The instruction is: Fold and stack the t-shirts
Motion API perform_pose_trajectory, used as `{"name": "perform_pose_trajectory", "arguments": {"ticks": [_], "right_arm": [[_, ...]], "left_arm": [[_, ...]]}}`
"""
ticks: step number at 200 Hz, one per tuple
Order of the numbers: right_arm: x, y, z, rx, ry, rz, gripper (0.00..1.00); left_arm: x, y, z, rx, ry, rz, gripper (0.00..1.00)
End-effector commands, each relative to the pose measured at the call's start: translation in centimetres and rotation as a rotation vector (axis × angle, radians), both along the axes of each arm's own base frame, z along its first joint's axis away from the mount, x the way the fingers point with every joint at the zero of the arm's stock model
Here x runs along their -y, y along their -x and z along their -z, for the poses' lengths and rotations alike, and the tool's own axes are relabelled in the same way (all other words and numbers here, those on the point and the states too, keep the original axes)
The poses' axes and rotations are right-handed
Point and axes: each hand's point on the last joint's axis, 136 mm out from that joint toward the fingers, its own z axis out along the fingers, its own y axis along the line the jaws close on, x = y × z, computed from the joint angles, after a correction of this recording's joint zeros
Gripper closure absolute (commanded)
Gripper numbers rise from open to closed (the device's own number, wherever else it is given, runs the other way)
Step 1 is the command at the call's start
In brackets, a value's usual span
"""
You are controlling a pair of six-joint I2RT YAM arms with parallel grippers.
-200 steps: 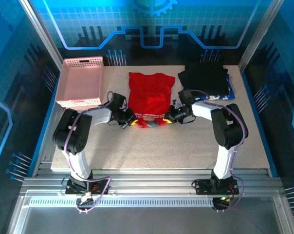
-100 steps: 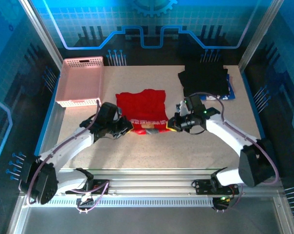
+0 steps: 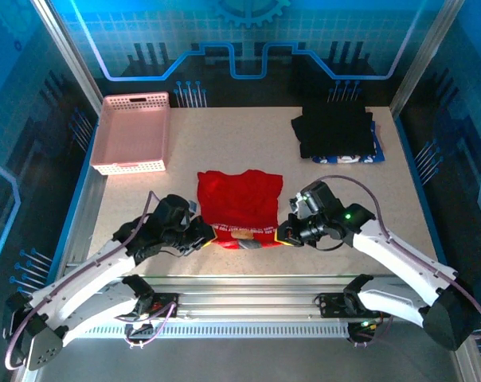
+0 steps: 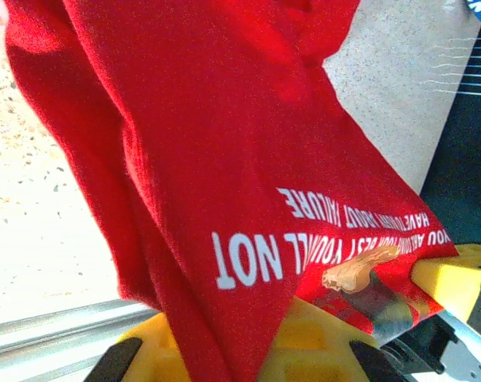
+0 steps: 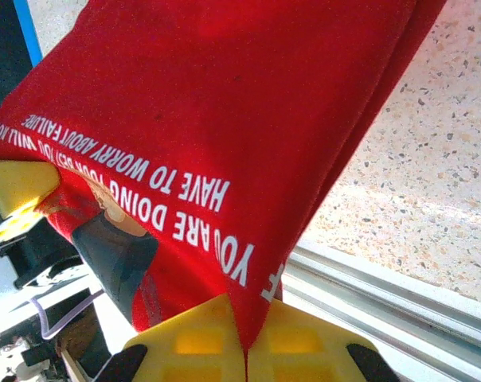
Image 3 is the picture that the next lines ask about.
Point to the circuit board with LEDs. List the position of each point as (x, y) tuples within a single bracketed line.
[(366, 324)]

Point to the aluminium mounting rail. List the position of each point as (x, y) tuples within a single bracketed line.
[(244, 298)]

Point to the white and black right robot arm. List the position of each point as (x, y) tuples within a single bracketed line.
[(403, 254)]

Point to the red printed t-shirt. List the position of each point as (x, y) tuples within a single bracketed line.
[(240, 199)]

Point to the aluminium frame post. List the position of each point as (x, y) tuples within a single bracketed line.
[(423, 51), (65, 51)]

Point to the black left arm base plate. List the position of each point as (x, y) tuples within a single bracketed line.
[(165, 304)]

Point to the black folded t-shirt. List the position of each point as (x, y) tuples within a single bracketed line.
[(332, 131)]

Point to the pink perforated plastic basket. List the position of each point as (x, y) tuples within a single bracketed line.
[(133, 131)]

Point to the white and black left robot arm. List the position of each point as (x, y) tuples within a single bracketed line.
[(85, 270)]

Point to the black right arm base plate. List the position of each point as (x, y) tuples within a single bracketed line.
[(330, 306)]

